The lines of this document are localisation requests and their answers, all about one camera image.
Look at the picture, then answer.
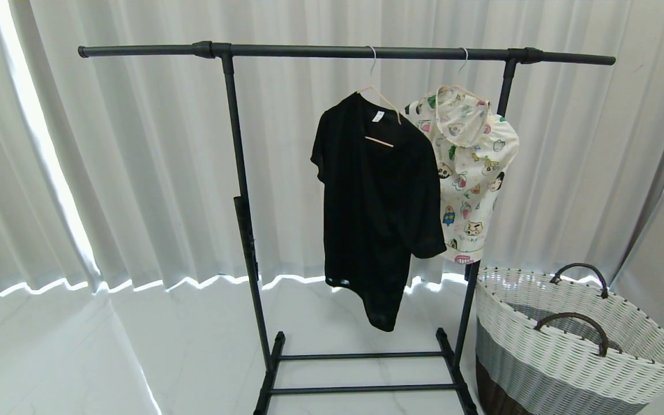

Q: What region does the black garment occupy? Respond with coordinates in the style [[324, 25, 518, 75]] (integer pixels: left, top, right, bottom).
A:
[[310, 92, 448, 333]]

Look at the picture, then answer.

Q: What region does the cream printed garment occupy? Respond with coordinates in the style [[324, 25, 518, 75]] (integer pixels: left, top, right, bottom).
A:
[[404, 85, 520, 266]]

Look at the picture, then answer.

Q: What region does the pink clothes hanger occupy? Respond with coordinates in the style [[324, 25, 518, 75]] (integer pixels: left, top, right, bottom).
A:
[[357, 46, 403, 148], [436, 48, 489, 107]]

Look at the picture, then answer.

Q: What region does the black clothes rack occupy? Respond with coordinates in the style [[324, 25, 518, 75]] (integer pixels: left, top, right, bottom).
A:
[[77, 40, 617, 415]]

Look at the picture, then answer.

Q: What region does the white laundry basket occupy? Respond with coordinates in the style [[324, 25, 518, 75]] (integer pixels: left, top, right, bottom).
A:
[[475, 263, 664, 415]]

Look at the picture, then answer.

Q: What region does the white curtain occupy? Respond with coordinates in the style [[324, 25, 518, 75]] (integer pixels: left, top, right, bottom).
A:
[[0, 0, 664, 296]]

